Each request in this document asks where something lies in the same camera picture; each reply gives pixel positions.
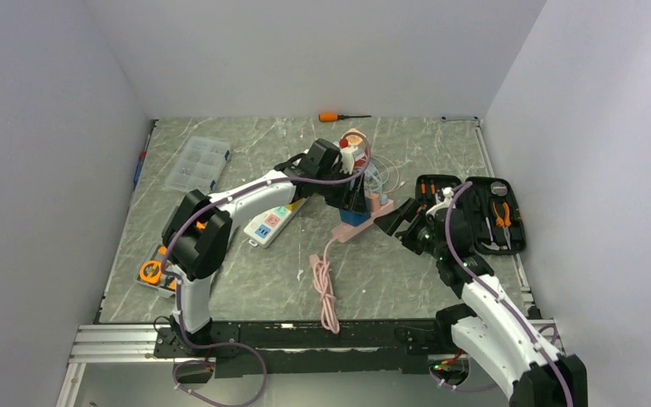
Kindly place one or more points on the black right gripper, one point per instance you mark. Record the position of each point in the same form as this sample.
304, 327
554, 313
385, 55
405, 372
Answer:
410, 211

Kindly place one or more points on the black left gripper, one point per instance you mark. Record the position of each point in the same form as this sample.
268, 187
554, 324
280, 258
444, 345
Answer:
353, 200

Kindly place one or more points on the blue cube charger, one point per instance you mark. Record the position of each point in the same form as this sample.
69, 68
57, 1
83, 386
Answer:
352, 218

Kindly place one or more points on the pink power strip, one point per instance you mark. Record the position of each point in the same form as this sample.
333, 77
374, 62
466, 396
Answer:
345, 232

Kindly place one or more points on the white power strip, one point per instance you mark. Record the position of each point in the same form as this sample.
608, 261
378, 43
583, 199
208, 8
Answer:
263, 229

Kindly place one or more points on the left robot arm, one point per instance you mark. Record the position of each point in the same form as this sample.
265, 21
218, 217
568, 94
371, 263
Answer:
225, 211

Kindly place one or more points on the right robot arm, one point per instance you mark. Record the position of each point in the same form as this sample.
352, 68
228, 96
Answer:
486, 325

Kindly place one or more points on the small pink plug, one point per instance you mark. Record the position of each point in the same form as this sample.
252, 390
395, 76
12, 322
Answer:
376, 200

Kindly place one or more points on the peach cube charger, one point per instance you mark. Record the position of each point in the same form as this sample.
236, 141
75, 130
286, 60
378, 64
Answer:
353, 135

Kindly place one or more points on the orange screwdriver at back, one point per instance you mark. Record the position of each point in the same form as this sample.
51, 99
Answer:
334, 117

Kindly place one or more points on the black open tool case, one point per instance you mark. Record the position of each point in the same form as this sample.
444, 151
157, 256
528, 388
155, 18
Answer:
476, 201

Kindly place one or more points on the long nose orange pliers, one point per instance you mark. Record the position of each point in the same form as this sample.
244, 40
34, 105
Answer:
501, 211

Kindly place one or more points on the clear plastic screw organizer box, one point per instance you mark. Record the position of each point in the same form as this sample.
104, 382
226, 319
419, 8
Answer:
199, 165

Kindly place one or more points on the blue red pen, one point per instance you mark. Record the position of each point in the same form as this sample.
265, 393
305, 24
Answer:
140, 162

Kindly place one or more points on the grey open tool case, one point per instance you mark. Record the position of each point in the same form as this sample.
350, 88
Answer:
183, 268

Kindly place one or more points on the orange tape measure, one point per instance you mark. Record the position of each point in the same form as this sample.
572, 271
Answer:
151, 272

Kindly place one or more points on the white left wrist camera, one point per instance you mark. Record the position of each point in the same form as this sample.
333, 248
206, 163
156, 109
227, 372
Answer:
353, 154

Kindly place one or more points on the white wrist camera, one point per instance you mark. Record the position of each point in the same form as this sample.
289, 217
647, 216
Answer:
353, 154
443, 200

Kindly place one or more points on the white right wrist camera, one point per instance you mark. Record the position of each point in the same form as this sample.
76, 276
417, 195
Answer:
443, 200

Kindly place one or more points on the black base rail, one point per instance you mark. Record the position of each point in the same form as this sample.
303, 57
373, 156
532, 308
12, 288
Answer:
409, 346

